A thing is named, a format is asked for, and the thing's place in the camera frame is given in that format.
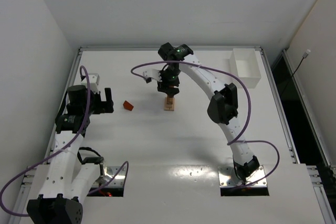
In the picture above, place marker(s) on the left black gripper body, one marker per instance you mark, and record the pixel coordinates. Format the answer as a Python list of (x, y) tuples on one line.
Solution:
[(104, 104)]

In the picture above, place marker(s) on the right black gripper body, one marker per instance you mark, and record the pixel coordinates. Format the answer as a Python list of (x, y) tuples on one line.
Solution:
[(167, 89)]

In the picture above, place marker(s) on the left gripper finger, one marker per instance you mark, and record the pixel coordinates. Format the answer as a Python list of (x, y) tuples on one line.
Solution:
[(107, 107), (108, 94)]

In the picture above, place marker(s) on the red-brown wedge block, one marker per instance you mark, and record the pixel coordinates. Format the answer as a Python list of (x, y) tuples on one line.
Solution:
[(128, 106)]

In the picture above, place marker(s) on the light long wood block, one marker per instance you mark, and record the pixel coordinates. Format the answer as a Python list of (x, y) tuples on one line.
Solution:
[(172, 107), (166, 105)]

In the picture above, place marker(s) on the dark striped wood block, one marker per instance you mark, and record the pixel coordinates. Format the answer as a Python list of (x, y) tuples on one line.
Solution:
[(170, 100)]

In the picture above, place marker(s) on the white plastic box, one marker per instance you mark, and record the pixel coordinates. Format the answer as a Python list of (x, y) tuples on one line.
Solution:
[(244, 65)]

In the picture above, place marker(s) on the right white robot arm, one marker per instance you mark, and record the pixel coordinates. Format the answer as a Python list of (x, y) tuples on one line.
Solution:
[(223, 101)]

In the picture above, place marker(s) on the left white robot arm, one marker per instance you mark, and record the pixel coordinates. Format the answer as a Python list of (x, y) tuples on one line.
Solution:
[(61, 197)]

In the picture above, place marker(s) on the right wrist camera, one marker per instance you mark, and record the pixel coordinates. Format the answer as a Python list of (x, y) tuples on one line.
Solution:
[(152, 74)]

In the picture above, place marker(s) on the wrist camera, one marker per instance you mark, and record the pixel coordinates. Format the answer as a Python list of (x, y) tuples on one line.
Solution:
[(94, 80), (152, 74)]

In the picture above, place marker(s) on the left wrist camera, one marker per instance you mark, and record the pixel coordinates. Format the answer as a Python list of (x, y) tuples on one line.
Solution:
[(94, 80)]

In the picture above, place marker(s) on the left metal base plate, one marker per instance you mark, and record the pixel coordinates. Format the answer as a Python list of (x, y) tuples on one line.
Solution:
[(108, 173)]

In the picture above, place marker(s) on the metal base plate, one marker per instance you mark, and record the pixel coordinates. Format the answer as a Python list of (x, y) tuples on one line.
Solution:
[(228, 178), (108, 173)]

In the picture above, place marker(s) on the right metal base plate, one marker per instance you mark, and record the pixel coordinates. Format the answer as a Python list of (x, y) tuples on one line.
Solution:
[(228, 178)]

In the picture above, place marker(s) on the black hanging cable white plug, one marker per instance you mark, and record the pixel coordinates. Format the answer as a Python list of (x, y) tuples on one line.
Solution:
[(304, 56)]

